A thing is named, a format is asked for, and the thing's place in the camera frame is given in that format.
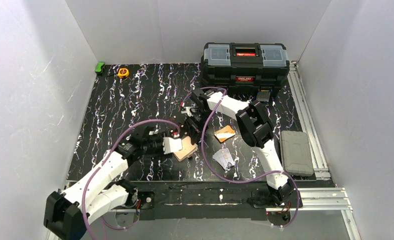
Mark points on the aluminium frame rail front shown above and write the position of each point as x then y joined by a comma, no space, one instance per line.
313,199

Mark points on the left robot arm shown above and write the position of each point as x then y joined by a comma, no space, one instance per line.
69,212

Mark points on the green plastic object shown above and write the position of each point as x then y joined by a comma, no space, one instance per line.
99,69

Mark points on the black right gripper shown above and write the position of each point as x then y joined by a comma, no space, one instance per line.
195,125

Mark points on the aluminium frame rail right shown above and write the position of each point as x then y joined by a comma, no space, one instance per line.
318,158

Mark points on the silver toolbox latch right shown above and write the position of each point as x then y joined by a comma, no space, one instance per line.
263,96

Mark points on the white card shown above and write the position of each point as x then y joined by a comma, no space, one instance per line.
224,158

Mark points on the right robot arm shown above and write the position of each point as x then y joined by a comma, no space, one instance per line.
256,130

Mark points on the beige card holder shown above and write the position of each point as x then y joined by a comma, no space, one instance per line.
188,149

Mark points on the aluminium frame rail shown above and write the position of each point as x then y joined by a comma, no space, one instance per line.
318,158
313,199

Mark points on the orange card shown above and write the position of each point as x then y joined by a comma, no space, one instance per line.
224,133

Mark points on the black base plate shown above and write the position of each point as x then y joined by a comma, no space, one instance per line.
204,200

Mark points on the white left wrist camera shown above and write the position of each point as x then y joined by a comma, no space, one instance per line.
171,145

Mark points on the yellow tape measure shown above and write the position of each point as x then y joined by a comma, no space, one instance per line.
123,73

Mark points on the grey pad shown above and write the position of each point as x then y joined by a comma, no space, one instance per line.
296,153

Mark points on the black plastic toolbox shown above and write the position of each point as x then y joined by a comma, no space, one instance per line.
245,68

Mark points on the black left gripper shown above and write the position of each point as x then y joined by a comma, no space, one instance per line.
169,134

